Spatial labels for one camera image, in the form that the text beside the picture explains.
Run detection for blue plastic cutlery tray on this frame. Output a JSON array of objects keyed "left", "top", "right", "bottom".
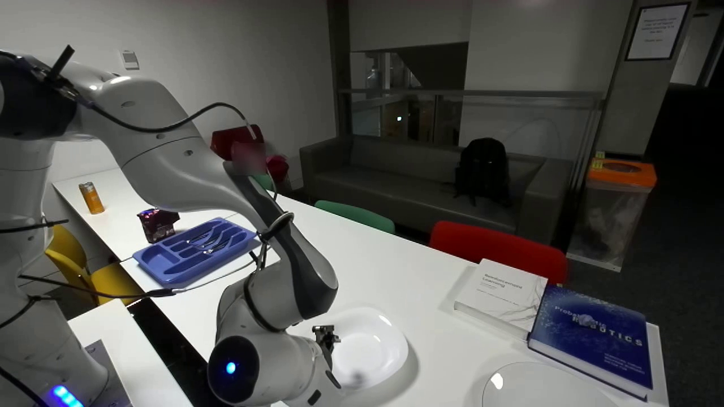
[{"left": 133, "top": 216, "right": 260, "bottom": 293}]

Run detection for yellow chair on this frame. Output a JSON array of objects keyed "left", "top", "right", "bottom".
[{"left": 44, "top": 224, "right": 145, "bottom": 309}]

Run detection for glass balustrade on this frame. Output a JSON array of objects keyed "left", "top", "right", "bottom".
[{"left": 338, "top": 88, "right": 607, "bottom": 165}]

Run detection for blue hardcover book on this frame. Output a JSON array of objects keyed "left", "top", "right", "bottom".
[{"left": 528, "top": 283, "right": 669, "bottom": 404}]

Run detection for black backpack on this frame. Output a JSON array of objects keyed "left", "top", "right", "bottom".
[{"left": 453, "top": 136, "right": 514, "bottom": 208}]

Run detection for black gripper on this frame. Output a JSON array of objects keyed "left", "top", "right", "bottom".
[{"left": 304, "top": 322, "right": 366, "bottom": 407}]

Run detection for maroon armchair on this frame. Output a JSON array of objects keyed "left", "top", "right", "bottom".
[{"left": 210, "top": 122, "right": 292, "bottom": 189}]

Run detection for white bowl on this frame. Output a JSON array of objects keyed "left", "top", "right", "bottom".
[{"left": 289, "top": 306, "right": 414, "bottom": 393}]

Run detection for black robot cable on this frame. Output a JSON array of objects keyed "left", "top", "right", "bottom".
[{"left": 0, "top": 97, "right": 292, "bottom": 303}]

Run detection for grey sofa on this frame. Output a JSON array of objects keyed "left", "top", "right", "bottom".
[{"left": 298, "top": 134, "right": 574, "bottom": 245}]

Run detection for white book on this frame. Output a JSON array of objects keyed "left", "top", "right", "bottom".
[{"left": 451, "top": 259, "right": 551, "bottom": 335}]

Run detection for red chair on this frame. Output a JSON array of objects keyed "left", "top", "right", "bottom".
[{"left": 428, "top": 220, "right": 572, "bottom": 287}]

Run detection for framed wall notice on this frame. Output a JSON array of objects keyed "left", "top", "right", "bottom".
[{"left": 625, "top": 0, "right": 692, "bottom": 64}]

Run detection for orange bottle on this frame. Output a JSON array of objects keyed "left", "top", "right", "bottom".
[{"left": 78, "top": 179, "right": 107, "bottom": 217}]

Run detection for purple snack bag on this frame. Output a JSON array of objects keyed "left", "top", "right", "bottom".
[{"left": 135, "top": 207, "right": 181, "bottom": 245}]

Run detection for green chair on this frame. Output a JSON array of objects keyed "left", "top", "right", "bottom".
[
  {"left": 313, "top": 198, "right": 396, "bottom": 236},
  {"left": 252, "top": 171, "right": 278, "bottom": 192}
]

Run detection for bin with orange lid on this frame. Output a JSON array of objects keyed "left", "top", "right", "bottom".
[{"left": 568, "top": 157, "right": 659, "bottom": 274}]

